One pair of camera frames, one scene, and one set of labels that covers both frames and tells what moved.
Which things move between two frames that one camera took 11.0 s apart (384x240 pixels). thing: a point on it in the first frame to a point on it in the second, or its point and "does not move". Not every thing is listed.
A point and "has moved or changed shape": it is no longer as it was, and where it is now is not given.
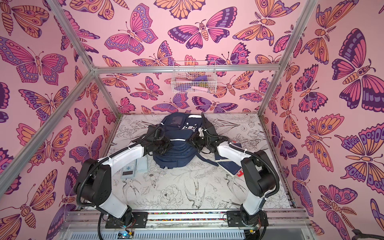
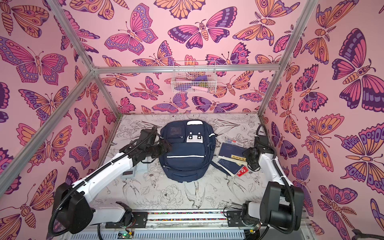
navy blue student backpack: (179, 128) has moved or changed shape
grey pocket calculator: (128, 171) does not move
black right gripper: (197, 139) to (250, 153)
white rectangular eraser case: (142, 164) does not move
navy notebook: (231, 167) does not move
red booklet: (240, 173) does not move
